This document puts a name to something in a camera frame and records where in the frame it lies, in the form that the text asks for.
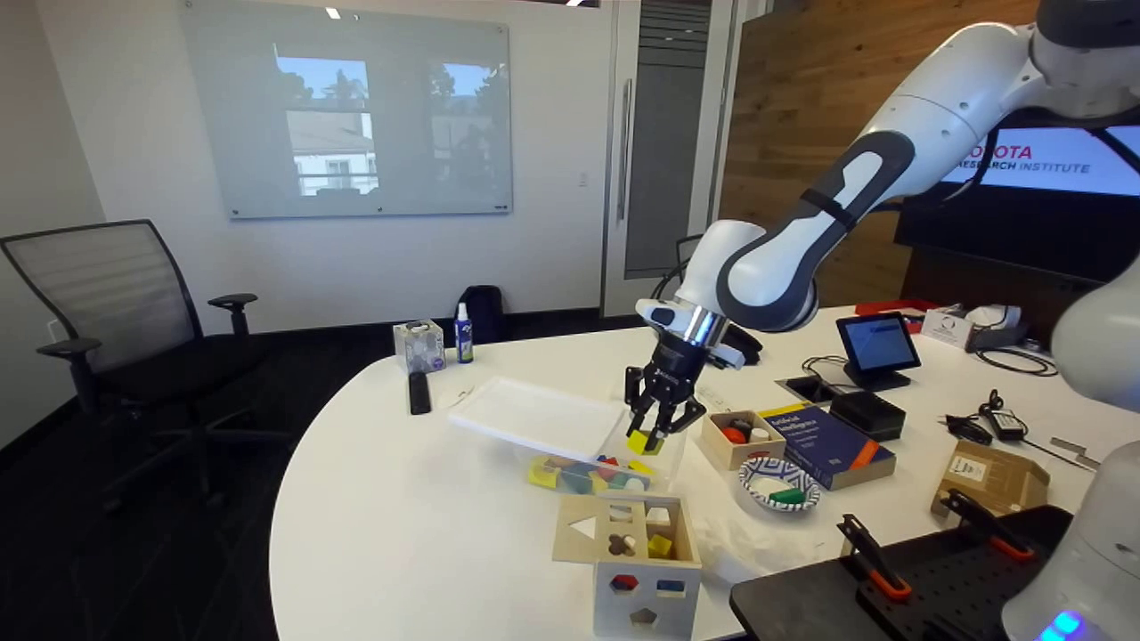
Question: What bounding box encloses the orange handled clamp right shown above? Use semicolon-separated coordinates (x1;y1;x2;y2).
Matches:
941;492;1036;561

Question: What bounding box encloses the black remote control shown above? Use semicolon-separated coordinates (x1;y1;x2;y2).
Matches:
408;369;432;415

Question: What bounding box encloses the wall whiteboard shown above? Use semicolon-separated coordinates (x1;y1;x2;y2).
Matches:
179;0;514;220

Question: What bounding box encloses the blue spray bottle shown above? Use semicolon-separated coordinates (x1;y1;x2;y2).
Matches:
453;301;473;364

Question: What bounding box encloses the white container lid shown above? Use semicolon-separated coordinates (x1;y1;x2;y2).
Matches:
448;376;624;460

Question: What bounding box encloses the orange handled clamp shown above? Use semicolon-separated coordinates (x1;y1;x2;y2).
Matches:
838;512;911;601
941;492;1036;561

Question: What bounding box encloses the black power adapter box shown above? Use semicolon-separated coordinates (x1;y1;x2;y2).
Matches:
829;390;907;440

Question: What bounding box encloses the black perforated mounting board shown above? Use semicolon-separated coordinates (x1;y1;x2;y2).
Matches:
731;507;1069;641

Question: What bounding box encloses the green rectangular block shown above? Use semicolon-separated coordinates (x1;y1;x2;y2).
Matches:
771;486;806;503

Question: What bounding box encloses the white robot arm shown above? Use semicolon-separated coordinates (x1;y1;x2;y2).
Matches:
629;0;1140;641

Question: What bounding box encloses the blue patterned paper bowl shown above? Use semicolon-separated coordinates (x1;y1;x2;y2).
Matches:
739;457;819;515

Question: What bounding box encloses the black tablet display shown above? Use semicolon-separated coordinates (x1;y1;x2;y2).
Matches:
838;313;921;387

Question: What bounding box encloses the yellow rectangular block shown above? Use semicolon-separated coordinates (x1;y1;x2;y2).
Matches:
629;429;655;457

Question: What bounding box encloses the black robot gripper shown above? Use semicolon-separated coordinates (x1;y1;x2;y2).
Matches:
624;336;707;453

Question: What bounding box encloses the clear plastic block container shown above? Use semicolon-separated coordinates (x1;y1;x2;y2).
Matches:
516;433;685;496

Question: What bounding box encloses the blue hardcover book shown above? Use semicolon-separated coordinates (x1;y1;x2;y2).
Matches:
771;404;895;492

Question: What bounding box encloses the wooden shape sorter box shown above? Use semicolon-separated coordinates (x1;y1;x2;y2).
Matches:
554;496;704;641

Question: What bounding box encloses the orange handled clamp left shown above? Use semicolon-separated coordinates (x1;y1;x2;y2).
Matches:
838;512;911;601

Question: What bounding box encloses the grey office chair left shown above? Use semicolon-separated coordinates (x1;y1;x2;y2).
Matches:
0;217;265;508

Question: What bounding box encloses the cardboard box with label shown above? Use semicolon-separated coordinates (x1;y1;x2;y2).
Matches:
932;440;1050;515

